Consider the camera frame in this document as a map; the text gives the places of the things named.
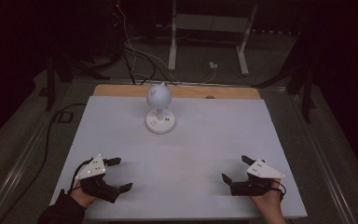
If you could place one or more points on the person's right hand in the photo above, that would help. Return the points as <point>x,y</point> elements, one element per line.
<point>269,202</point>

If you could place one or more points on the white plug adapter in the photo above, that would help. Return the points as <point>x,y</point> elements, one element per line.
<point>213,65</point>

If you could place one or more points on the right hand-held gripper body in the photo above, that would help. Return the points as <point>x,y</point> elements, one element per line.
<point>256,180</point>

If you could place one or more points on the white round desk lamp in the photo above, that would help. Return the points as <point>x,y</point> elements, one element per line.
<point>159,109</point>

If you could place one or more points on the white metal stand frame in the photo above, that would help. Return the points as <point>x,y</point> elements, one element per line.
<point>208,28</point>

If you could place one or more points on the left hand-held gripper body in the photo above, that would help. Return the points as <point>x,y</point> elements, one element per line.
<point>97,177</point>

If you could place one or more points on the black tripod stand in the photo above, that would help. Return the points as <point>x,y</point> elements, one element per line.
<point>62,71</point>
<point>295,77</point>

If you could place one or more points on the person's left hand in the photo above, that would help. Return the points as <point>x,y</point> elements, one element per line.
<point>81,196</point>

